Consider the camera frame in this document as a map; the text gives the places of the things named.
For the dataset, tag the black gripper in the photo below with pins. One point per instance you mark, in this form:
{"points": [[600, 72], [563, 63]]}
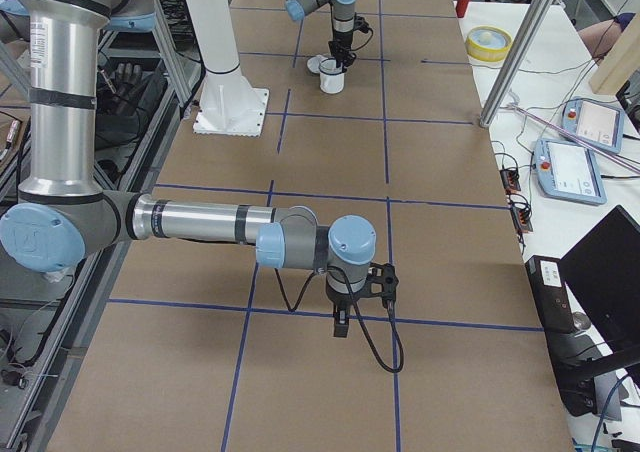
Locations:
{"points": [[342, 40], [341, 302]]}

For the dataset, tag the white enamel cup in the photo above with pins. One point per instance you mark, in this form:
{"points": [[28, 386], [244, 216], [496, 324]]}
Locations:
{"points": [[332, 76]]}

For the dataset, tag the yellow tape roll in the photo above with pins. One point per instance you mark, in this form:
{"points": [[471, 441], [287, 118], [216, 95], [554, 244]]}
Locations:
{"points": [[488, 44]]}

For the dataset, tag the reacher grabber stick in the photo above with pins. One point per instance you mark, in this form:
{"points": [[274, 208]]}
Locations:
{"points": [[617, 159]]}

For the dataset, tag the black computer box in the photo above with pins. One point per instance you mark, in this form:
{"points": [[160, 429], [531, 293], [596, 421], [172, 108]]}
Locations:
{"points": [[550, 294]]}

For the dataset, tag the near blue teach pendant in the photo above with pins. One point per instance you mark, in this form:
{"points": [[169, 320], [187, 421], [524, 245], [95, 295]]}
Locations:
{"points": [[567, 171]]}

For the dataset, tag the blue teach pendant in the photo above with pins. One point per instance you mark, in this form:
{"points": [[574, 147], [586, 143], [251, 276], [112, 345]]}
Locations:
{"points": [[596, 122], [567, 171]]}

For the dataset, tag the far blue teach pendant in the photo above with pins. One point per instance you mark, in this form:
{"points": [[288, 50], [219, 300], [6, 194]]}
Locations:
{"points": [[596, 122]]}

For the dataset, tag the black laptop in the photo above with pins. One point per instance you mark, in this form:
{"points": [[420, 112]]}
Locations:
{"points": [[602, 272]]}

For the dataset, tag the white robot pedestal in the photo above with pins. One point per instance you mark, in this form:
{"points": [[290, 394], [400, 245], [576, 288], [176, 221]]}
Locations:
{"points": [[228, 104]]}

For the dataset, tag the aluminium frame post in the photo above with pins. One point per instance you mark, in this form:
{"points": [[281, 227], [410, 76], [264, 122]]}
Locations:
{"points": [[524, 37]]}

